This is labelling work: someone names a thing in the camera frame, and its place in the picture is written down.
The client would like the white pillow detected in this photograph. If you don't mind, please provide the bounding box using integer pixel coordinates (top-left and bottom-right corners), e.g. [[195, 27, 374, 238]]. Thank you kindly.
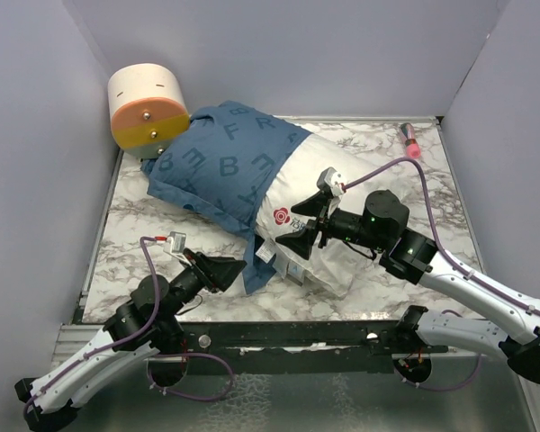
[[253, 130, 413, 298]]

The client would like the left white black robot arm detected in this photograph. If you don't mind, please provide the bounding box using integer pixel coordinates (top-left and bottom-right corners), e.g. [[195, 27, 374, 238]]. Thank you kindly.
[[14, 249, 246, 431]]

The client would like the purple cable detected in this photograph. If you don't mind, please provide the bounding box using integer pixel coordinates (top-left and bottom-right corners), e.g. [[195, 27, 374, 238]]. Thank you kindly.
[[337, 157, 540, 392], [22, 235, 235, 424]]

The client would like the cream orange cylindrical container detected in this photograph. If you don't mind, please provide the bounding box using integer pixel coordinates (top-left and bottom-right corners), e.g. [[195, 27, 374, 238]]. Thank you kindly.
[[107, 63, 190, 160]]

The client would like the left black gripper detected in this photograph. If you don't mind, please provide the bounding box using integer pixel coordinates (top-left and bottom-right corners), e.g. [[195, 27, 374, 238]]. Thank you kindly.
[[161, 248, 247, 322]]

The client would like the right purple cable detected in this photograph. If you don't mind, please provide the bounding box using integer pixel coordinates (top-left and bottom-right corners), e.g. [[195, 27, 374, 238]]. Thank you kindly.
[[337, 157, 540, 392]]

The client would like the blue cartoon print pillowcase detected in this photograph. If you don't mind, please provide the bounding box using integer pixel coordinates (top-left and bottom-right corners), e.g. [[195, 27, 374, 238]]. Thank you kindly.
[[141, 101, 310, 293]]

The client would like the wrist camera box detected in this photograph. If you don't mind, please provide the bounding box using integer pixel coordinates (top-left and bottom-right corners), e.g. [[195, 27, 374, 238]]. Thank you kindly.
[[163, 231, 190, 265], [317, 167, 347, 197]]

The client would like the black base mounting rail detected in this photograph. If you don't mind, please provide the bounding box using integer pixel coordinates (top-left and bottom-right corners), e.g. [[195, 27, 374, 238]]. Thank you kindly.
[[128, 319, 436, 375]]

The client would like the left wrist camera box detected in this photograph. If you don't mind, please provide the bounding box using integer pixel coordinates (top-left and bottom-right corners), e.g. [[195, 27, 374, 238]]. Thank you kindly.
[[163, 231, 190, 265]]

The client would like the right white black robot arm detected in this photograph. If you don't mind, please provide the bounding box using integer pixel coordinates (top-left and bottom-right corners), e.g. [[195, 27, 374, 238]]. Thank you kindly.
[[276, 190, 540, 384]]

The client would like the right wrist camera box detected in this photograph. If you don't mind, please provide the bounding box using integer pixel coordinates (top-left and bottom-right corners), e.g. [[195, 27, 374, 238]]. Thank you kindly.
[[317, 167, 347, 197]]

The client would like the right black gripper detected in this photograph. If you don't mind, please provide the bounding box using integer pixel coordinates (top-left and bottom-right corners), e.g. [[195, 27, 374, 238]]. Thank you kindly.
[[276, 191, 387, 259]]

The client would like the small pink tube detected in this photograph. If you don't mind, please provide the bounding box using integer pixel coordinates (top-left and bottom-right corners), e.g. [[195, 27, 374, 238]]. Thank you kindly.
[[399, 122, 421, 158]]

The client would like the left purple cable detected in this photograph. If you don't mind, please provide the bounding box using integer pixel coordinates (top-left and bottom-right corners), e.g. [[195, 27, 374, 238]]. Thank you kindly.
[[22, 235, 235, 424]]

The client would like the aluminium frame rail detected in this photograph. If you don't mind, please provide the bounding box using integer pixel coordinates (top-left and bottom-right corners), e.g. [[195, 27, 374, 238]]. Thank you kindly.
[[51, 325, 102, 364]]

